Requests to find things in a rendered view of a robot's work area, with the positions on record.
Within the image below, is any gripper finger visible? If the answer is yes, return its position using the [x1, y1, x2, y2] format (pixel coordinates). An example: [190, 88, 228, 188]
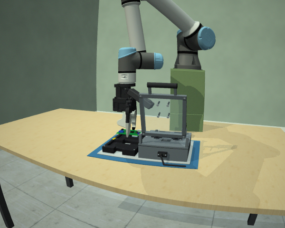
[131, 107, 137, 130]
[117, 104, 132, 137]

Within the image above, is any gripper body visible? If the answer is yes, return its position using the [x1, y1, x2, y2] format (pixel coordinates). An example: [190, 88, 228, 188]
[113, 83, 136, 113]

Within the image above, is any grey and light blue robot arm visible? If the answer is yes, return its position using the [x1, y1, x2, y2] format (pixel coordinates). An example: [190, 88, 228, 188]
[118, 0, 216, 102]

